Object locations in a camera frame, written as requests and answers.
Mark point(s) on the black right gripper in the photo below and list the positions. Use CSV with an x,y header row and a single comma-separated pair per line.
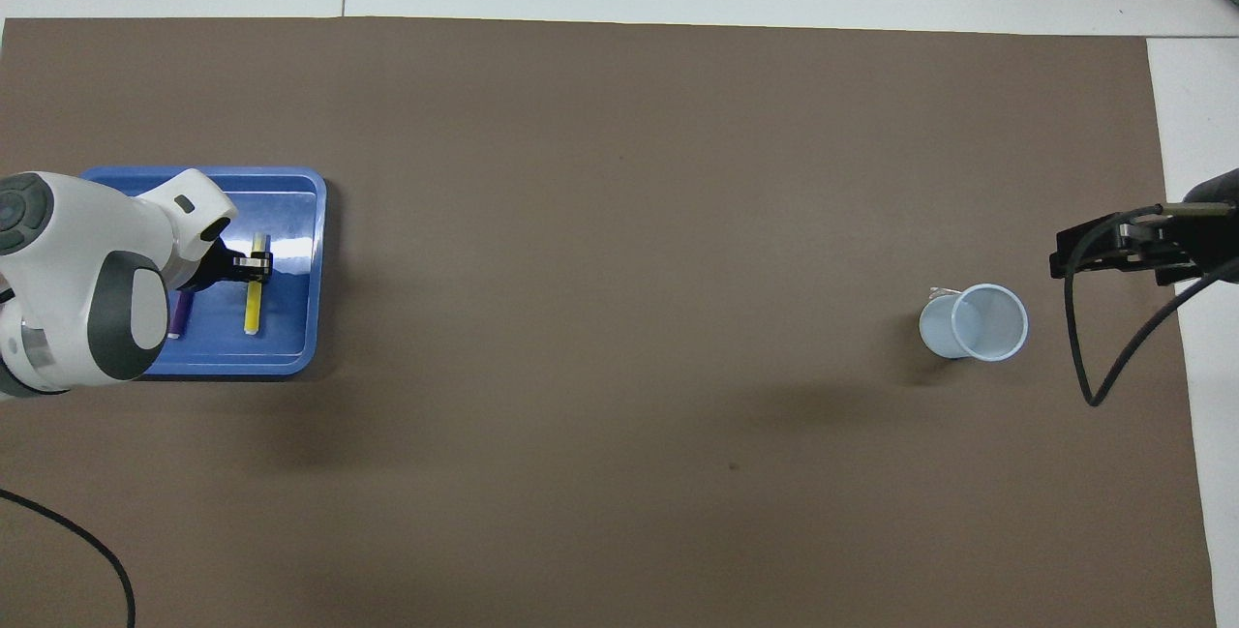
x,y
1200,231

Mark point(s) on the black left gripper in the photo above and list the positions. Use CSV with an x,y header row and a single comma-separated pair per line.
x,y
215,265

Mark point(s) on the yellow pen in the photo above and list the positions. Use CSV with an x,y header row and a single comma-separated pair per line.
x,y
253,314

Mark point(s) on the purple pen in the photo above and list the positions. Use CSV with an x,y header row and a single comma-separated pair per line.
x,y
178,314

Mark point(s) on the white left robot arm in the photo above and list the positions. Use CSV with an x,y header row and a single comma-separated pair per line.
x,y
68,289

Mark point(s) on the blue plastic tray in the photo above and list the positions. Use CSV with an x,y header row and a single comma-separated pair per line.
x,y
290,338

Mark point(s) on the light blue plastic cup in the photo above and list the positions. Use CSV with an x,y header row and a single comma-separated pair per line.
x,y
987,323

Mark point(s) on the brown table mat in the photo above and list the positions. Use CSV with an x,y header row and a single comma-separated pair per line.
x,y
619,222

